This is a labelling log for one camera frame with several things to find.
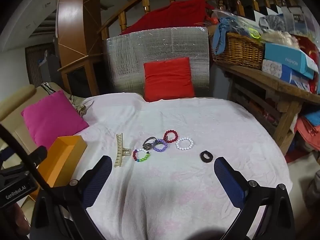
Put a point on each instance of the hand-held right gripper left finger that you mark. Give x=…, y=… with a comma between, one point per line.
x=102, y=172

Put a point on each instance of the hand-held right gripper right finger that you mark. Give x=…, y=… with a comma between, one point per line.
x=227, y=180

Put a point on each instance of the beige hair claw clip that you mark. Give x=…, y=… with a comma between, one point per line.
x=119, y=152

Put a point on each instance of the orange box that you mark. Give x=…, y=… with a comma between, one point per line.
x=65, y=152

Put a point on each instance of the camouflage cloth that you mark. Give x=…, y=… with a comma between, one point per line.
x=80, y=105

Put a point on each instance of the pink cushion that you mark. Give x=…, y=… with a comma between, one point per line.
x=52, y=117

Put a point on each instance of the beige leather sofa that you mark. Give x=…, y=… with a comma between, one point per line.
x=12, y=100

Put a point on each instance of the coral folded towel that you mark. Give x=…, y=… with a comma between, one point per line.
x=307, y=135

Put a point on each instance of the wooden cabinet with glass door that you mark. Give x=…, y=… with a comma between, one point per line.
x=75, y=77

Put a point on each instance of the striped cloth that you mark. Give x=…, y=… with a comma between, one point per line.
x=47, y=87

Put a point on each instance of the wooden table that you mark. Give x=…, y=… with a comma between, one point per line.
x=282, y=90

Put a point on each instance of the blue folded towel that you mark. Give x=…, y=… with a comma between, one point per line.
x=313, y=117

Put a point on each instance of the red cushion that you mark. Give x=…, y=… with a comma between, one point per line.
x=167, y=80

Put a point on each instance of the silver insulation mat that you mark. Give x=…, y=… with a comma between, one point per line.
x=130, y=62

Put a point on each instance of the white and blue patterned box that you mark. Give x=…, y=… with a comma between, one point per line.
x=275, y=68

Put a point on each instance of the rattan screen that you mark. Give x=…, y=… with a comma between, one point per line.
x=33, y=65

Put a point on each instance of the wicker basket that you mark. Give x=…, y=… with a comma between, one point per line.
x=237, y=50

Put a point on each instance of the teal cardboard box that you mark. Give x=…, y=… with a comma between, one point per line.
x=287, y=55

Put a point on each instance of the blue cloth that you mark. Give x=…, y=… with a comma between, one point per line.
x=222, y=37

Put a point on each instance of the cream fluffy bundle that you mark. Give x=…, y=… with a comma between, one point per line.
x=280, y=38

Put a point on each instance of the red patterned bag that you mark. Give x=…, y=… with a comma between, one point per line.
x=310, y=47

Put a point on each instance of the curved wooden column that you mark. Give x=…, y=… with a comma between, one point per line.
x=72, y=17

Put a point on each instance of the clear plastic bag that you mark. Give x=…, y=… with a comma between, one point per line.
x=240, y=22

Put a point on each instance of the red blanket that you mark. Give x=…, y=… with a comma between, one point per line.
x=175, y=15

